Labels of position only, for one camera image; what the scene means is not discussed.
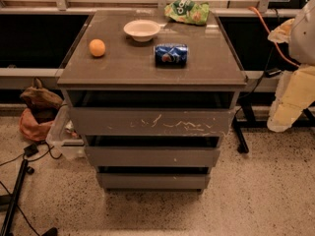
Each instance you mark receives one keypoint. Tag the orange fruit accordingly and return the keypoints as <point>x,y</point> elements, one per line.
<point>97,48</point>

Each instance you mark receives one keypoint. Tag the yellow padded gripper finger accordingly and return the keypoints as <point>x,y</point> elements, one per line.
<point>281,34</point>
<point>295,92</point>

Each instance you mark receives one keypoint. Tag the grey drawer cabinet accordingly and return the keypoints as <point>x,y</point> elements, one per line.
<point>127,76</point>

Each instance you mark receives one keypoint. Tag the blue soda can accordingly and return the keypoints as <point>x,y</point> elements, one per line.
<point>171,53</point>

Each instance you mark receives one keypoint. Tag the clear plastic bin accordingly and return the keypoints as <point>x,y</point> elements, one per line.
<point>62,136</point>

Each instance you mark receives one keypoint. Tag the black power adapter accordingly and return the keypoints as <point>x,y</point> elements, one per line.
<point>30,150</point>

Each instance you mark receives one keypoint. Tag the black table leg frame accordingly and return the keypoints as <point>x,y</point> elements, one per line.
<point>244,118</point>

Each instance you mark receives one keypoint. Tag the white bowl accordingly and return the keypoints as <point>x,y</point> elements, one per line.
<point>142,30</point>

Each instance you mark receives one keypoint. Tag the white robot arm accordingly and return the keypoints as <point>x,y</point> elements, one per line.
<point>301,45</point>

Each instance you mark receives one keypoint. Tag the black power brick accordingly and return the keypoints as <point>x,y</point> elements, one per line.
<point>272,72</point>

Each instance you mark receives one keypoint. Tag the black stand on floor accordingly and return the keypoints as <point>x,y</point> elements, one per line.
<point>11,200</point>

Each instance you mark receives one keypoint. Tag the orange cloth bag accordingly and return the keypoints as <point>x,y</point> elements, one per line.
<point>31,129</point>

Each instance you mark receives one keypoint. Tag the brown cloth bag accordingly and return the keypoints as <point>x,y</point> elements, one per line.
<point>43,103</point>

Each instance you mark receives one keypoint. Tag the grey drawer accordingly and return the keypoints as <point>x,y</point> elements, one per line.
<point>152,182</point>
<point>152,156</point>
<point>91,121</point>

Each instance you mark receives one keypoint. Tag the grey bottom drawer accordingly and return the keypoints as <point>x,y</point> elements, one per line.
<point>152,182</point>

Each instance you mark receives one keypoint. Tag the green chip bag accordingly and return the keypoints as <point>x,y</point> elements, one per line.
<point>188,12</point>

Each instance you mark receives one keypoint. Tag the grey top drawer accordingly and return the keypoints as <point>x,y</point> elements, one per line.
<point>91,121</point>

